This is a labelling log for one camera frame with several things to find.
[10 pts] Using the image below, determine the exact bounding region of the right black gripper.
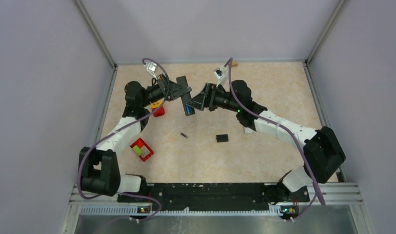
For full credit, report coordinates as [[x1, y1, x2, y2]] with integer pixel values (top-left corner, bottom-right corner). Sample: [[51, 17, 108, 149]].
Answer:
[[186, 83, 241, 113]]

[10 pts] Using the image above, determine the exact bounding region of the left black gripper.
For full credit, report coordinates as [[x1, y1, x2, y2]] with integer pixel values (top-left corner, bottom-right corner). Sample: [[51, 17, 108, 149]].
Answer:
[[140, 73, 191, 107]]

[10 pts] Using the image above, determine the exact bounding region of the blue battery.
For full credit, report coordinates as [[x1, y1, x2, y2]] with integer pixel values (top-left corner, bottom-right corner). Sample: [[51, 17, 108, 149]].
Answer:
[[185, 105, 195, 116]]

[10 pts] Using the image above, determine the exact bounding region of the black battery cover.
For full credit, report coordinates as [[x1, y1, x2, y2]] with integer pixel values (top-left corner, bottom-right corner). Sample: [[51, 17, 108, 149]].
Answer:
[[216, 134, 229, 143]]

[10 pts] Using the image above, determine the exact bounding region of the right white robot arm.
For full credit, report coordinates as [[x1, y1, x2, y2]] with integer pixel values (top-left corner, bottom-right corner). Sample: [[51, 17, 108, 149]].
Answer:
[[186, 80, 346, 201]]

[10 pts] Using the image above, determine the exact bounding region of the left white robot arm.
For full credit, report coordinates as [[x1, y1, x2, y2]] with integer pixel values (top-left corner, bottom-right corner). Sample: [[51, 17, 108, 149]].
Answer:
[[78, 74, 192, 202]]

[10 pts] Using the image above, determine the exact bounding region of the red yellow toy block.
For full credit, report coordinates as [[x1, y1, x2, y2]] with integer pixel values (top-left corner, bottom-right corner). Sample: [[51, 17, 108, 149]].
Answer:
[[150, 100, 165, 117]]

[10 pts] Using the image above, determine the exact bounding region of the red toy basket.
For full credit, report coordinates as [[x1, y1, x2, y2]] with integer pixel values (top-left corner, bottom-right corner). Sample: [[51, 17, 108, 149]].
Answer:
[[130, 138, 154, 162]]

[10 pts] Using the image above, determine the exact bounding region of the green block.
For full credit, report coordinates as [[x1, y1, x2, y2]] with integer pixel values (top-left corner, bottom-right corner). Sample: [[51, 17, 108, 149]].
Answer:
[[132, 145, 143, 156]]

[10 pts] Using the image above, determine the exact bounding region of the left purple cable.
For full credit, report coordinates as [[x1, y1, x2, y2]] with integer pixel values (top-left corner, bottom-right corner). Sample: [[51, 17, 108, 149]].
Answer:
[[77, 58, 170, 223]]

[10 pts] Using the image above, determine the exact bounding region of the purple cable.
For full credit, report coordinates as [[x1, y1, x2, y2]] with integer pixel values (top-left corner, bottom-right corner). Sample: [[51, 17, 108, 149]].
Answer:
[[77, 58, 170, 223], [223, 57, 326, 222]]

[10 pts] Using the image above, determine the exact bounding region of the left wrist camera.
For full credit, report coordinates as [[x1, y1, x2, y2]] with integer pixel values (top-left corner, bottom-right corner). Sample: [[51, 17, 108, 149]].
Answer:
[[144, 61, 158, 79]]

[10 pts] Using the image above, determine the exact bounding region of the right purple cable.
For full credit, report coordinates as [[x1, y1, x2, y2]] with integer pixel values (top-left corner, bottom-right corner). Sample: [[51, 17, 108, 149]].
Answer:
[[223, 57, 326, 222]]

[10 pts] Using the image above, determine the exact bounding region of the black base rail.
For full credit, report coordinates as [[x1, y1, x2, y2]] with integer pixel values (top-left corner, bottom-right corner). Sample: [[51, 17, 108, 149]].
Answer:
[[117, 183, 310, 212]]

